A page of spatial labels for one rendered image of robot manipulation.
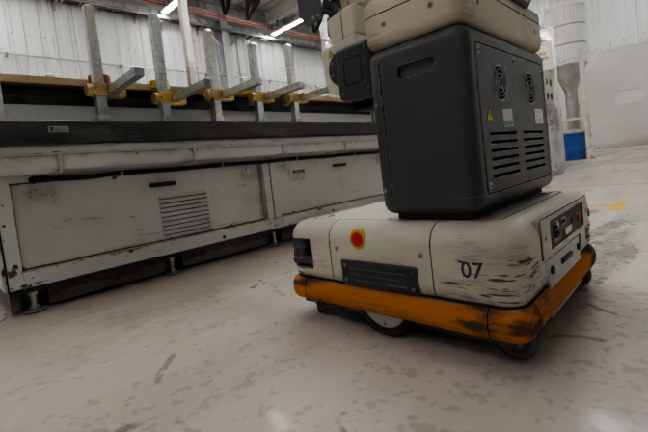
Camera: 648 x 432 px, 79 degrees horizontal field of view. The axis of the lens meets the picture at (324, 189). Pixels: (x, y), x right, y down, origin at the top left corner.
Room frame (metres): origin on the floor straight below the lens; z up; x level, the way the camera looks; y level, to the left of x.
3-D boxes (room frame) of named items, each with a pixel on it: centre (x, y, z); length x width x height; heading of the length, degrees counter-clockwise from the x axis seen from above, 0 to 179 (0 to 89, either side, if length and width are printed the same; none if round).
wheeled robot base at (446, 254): (1.15, -0.32, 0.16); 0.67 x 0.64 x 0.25; 45
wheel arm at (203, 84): (1.68, 0.55, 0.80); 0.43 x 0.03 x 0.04; 45
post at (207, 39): (1.89, 0.46, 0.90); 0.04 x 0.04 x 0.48; 45
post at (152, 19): (1.71, 0.64, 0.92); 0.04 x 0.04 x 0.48; 45
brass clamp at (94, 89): (1.55, 0.80, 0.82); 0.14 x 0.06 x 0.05; 135
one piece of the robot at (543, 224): (0.94, -0.57, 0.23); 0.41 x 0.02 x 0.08; 135
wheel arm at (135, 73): (1.50, 0.73, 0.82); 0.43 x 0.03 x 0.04; 45
